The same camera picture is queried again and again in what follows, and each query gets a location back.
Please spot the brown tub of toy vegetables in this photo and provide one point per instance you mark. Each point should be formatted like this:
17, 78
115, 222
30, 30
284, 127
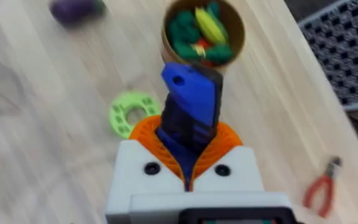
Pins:
202, 32

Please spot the white orange right gripper left finger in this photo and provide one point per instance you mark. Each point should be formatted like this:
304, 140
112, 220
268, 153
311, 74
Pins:
135, 174

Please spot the green disc with holes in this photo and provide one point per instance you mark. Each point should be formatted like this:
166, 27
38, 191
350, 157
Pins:
129, 112

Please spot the purple toy eggplant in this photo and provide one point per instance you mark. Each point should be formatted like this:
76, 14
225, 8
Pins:
73, 11

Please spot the grey perforated crate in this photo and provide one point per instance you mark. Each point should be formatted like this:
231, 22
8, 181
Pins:
342, 53

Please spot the white orange right gripper right finger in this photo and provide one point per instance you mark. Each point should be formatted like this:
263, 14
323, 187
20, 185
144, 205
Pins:
238, 174

